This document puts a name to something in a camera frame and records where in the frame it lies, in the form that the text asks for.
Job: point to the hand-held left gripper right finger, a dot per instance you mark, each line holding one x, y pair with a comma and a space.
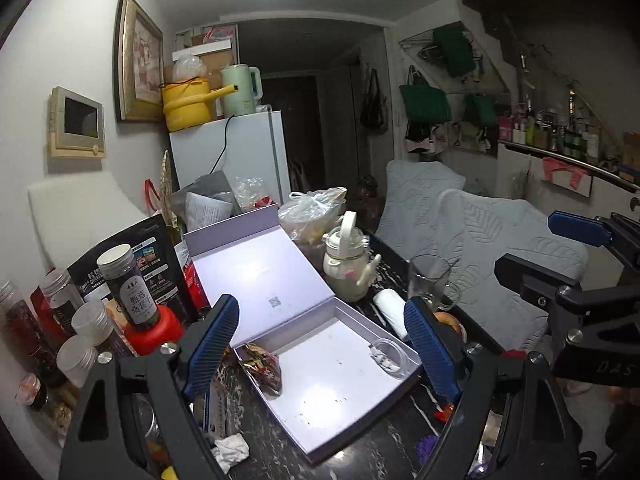
425, 345

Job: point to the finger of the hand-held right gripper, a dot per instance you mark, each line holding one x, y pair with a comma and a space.
580, 230
530, 280

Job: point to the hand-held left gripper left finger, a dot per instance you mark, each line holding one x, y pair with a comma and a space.
210, 345

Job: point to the dark red snack packet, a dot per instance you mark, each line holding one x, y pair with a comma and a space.
262, 367

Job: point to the lilac gift box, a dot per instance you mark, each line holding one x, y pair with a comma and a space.
280, 270

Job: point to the red apple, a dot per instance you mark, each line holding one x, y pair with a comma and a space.
450, 322

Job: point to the chair with grey leaf cover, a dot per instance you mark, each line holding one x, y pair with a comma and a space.
500, 250
415, 195

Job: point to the white oblong case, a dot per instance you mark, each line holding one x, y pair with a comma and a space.
390, 305

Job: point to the red plastic container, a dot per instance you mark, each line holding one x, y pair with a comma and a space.
155, 332

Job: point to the pink cloth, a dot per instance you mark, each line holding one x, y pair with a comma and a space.
565, 172

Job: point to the clear glass mug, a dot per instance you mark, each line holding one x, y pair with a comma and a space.
425, 275

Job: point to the white counter cabinet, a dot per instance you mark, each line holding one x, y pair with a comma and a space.
510, 175

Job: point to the black label jar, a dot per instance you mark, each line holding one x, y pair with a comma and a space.
130, 290

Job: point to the row of bottles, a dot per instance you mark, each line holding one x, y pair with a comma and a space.
550, 135

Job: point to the cream teapot-shaped bottle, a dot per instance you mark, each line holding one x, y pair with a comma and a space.
345, 275

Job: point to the crumpled white tissue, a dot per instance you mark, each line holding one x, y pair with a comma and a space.
230, 452

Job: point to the black printed box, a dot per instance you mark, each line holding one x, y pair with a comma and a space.
150, 250

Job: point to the frosted lid jar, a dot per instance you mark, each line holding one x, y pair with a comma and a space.
92, 317
75, 357

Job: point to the yellow lemon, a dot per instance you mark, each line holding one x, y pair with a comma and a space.
167, 473

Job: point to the white printed paper pouch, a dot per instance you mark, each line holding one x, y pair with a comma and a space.
205, 210

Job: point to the beige hanging bag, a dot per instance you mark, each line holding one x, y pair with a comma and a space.
470, 137

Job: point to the small green tote bag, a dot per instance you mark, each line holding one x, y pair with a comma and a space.
480, 110

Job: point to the crinkled clear plastic bag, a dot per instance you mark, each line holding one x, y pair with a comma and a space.
250, 192

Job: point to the dark jar with silver lid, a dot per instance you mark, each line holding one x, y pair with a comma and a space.
57, 300

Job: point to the grey plastic mailer bag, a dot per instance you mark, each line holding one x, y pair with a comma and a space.
210, 185

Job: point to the plastic bag with food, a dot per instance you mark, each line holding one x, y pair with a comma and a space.
310, 210

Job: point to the woven straw fan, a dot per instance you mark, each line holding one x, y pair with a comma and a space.
166, 180

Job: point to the pink and white hanging bag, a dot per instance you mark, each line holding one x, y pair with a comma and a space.
422, 140

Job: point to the small round jar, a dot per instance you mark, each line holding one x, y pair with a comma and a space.
30, 390

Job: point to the jar with red contents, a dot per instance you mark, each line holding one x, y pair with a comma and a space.
20, 330

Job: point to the white padded seat back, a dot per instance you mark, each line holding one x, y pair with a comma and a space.
75, 210

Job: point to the white fridge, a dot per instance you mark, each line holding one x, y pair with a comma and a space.
250, 150

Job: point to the large green tote bag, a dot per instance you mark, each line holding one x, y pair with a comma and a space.
425, 105

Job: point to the dark brown door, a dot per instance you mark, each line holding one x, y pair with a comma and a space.
290, 130

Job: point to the black hanging bag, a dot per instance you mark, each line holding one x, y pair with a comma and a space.
372, 110

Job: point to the pale green electric kettle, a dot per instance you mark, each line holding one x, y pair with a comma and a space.
237, 90

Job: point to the brown cardboard box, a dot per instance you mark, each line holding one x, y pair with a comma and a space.
217, 65

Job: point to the gold framed picture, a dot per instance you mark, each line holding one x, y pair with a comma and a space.
142, 55

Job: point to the beige wall intercom panel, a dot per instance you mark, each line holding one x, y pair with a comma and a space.
75, 120

